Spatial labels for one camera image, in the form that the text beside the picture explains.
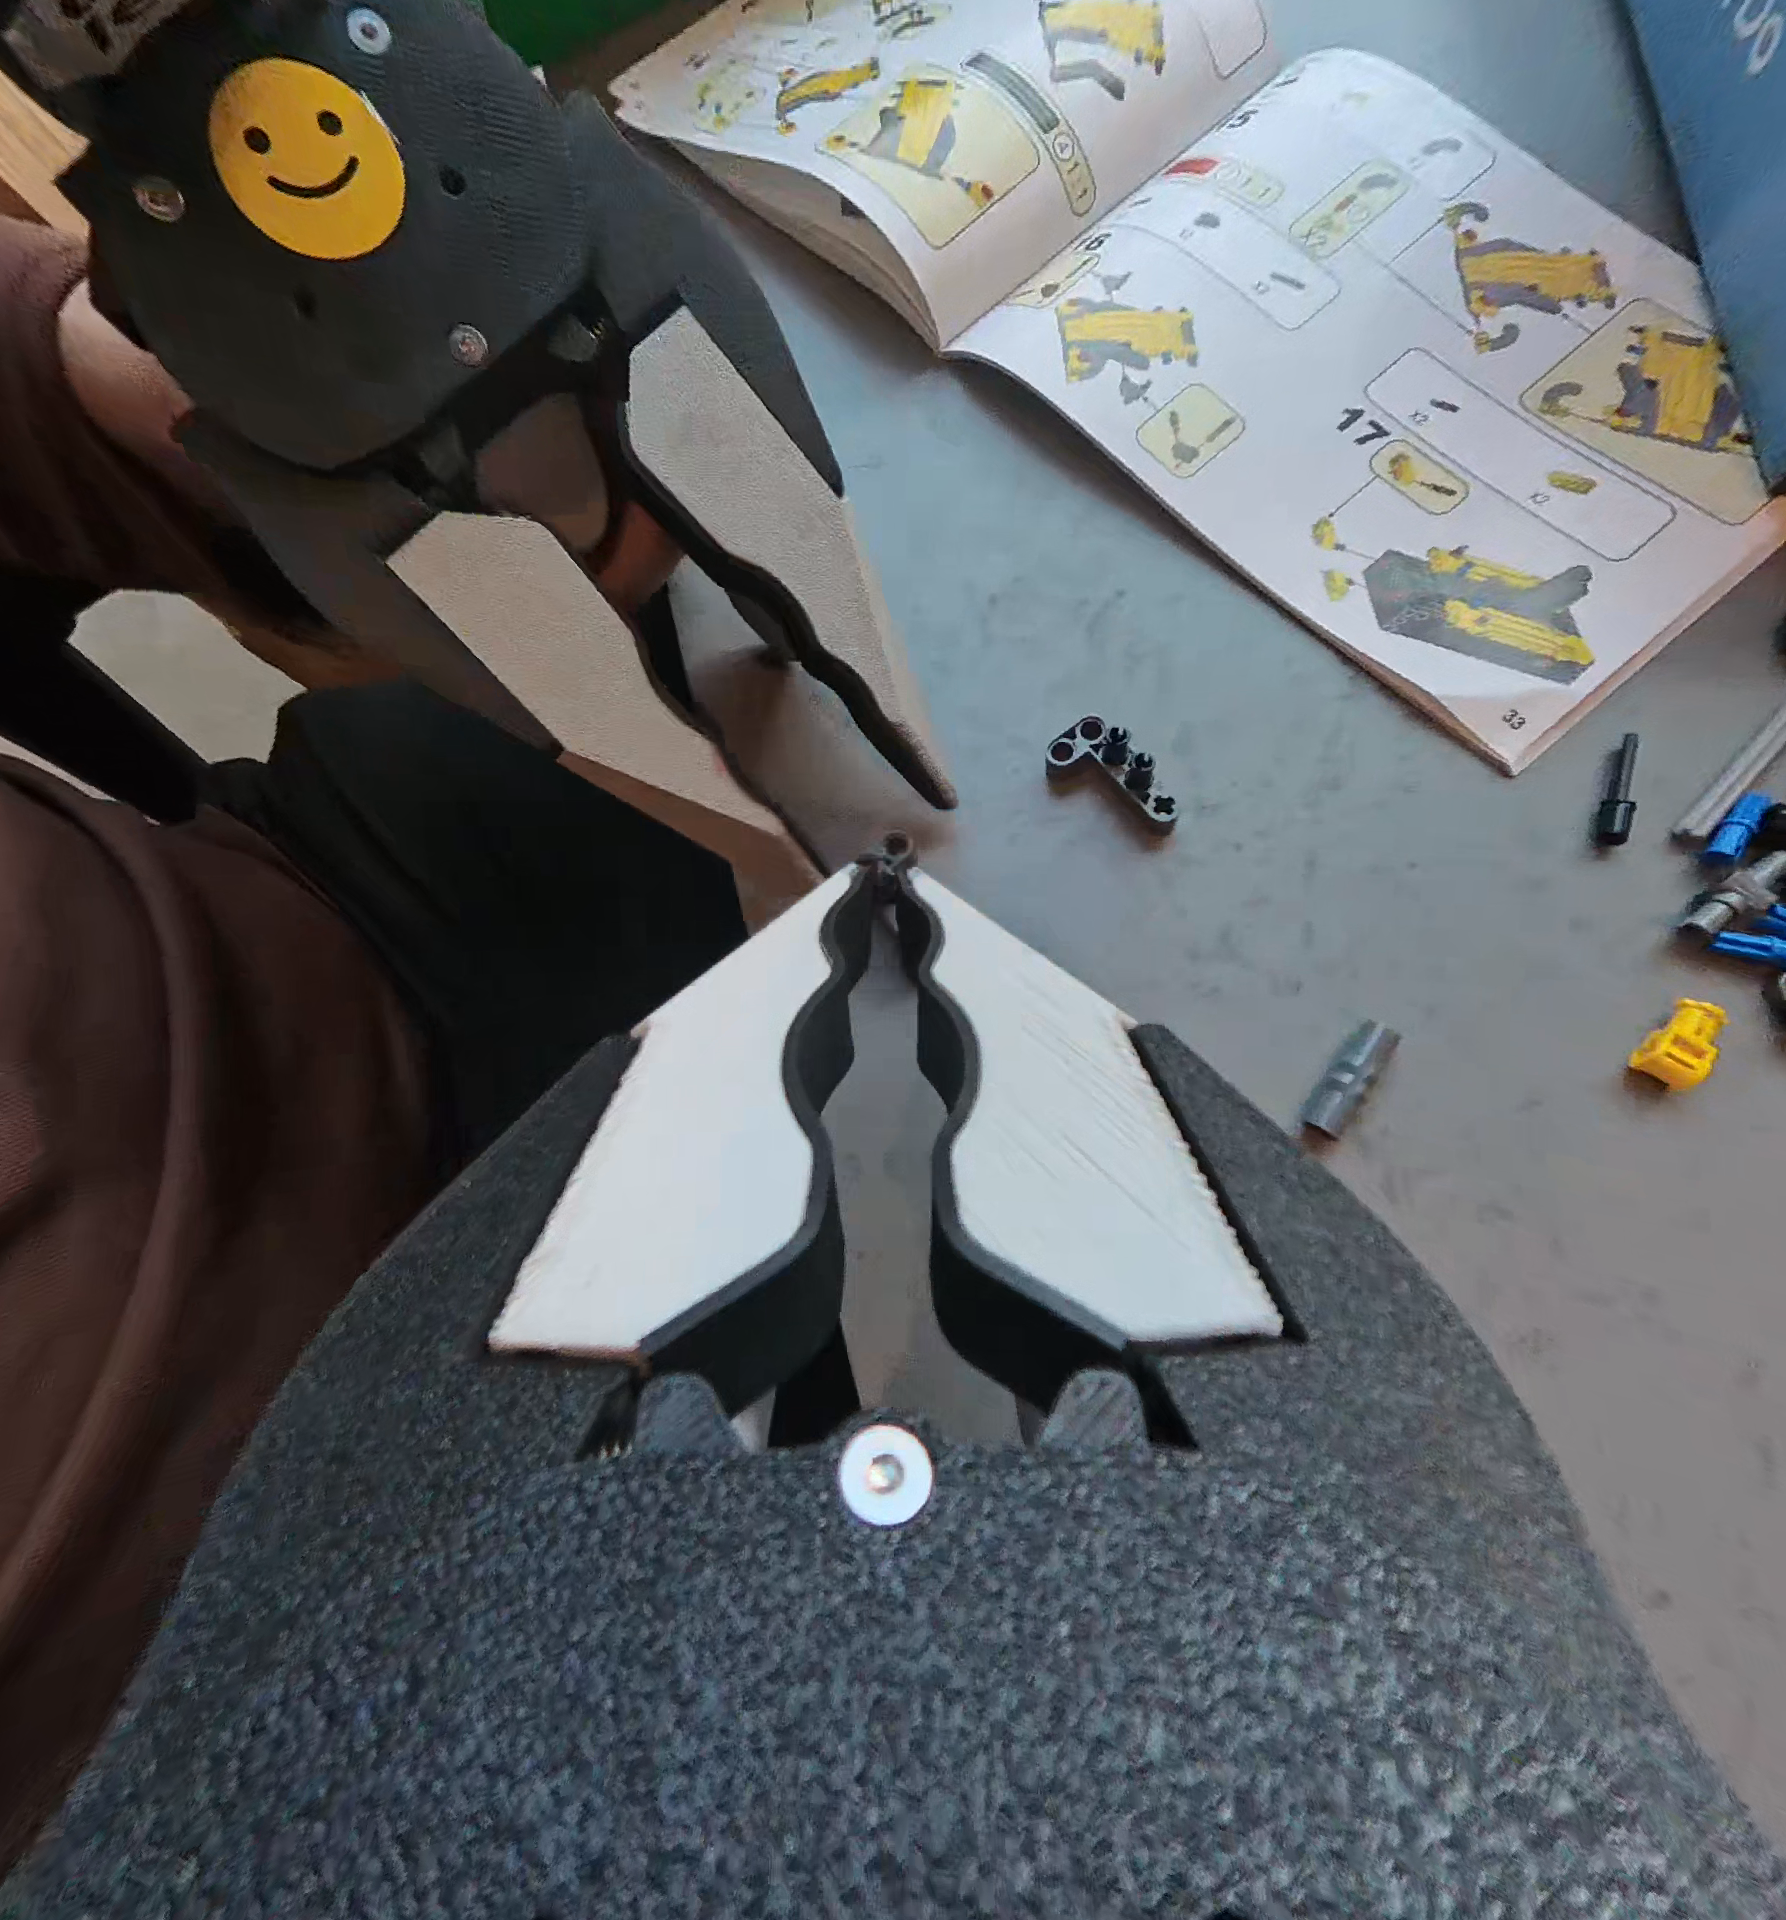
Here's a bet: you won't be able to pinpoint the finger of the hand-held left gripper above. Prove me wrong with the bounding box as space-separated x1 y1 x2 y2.
381 510 835 888
619 305 958 816

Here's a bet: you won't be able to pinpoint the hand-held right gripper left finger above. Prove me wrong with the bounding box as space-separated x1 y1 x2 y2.
486 868 874 1366

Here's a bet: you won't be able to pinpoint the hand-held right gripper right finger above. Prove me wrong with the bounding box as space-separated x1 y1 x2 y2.
890 871 1283 1406

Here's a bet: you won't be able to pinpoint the person's left forearm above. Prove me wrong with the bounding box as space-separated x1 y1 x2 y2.
0 194 325 648

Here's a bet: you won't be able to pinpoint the grey desk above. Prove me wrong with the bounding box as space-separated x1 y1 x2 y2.
594 0 1786 1909

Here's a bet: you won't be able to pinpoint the person's left hand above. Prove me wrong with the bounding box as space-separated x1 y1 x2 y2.
594 497 680 614

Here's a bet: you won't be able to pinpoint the grey axle connector tube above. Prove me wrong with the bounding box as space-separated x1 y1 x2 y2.
1298 1020 1402 1144

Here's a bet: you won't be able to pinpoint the person's legs in black pants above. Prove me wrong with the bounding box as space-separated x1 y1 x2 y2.
207 682 750 1144

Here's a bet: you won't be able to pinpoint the green plastic bin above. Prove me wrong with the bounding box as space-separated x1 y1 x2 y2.
486 0 684 69

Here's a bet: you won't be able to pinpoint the dark grey L-shaped beam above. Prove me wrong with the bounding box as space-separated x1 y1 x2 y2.
1047 717 1183 836

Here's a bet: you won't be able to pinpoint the open instruction booklet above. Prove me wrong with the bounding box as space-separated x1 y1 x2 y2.
609 0 1786 781

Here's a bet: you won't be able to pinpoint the person's brown sweater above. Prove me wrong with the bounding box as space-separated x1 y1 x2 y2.
0 720 451 1909

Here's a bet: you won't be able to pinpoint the small yellow connector piece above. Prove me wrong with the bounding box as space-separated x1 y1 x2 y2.
1628 999 1730 1090

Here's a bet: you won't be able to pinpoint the pile of mixed small pieces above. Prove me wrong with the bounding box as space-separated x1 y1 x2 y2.
1672 601 1786 1054

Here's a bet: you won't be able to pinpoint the dark blue cardboard box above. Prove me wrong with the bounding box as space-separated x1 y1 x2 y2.
1619 0 1786 497

